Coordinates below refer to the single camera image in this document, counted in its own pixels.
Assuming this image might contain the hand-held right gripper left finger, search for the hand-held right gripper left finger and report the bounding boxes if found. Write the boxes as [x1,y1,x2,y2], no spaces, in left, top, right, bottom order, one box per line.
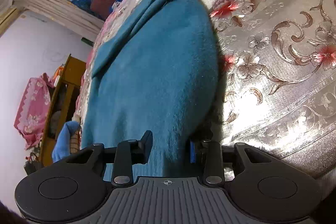
[65,130,153,187]

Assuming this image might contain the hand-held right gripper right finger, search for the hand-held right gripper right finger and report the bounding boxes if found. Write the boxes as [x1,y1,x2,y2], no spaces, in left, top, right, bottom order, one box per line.
[188,139,266,186]

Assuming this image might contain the blue knit sweater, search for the blue knit sweater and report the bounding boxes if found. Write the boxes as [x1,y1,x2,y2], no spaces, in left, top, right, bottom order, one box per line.
[79,0,221,180]

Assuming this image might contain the brown striped cloth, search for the brown striped cloth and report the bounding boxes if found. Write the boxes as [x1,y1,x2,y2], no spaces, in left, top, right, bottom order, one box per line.
[68,132,81,154]

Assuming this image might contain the light blue ribbed garment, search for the light blue ribbed garment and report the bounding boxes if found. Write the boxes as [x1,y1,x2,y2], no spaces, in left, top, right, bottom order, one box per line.
[52,120,81,163]

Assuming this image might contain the wooden bedside table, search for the wooden bedside table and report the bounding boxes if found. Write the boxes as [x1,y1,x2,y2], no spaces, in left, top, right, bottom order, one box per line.
[39,53,88,167]

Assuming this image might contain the orange white items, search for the orange white items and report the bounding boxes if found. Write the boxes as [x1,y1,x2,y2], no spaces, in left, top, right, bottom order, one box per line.
[52,63,65,87]

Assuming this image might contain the dark bag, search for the dark bag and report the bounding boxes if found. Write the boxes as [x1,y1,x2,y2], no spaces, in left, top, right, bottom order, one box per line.
[23,152,44,176]

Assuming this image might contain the floral satin bedspread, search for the floral satin bedspread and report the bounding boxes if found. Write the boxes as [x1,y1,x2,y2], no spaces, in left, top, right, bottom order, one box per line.
[76,0,336,180]

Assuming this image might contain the pink floral cloth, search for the pink floral cloth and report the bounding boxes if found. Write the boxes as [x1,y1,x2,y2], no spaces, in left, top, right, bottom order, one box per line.
[14,72,53,151]

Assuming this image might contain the blue bag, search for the blue bag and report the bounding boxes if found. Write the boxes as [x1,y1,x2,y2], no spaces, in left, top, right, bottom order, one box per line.
[70,0,101,17]

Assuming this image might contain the beige curtain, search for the beige curtain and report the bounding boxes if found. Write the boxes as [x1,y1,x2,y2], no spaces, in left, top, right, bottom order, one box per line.
[13,0,106,33]

